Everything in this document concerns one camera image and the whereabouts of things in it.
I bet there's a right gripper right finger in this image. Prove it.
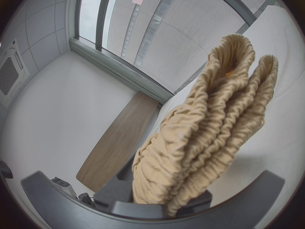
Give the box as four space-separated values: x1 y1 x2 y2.
180 189 213 210

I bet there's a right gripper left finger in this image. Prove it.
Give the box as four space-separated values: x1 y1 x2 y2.
93 156 136 206

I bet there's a beige ribbed garment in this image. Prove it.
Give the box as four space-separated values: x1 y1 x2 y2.
132 34 279 218

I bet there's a bed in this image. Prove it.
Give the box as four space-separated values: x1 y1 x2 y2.
76 5 304 210

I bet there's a white ceiling air vent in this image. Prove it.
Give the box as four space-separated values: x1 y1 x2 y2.
0 38 31 102

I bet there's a window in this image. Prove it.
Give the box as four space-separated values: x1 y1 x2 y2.
69 0 280 105

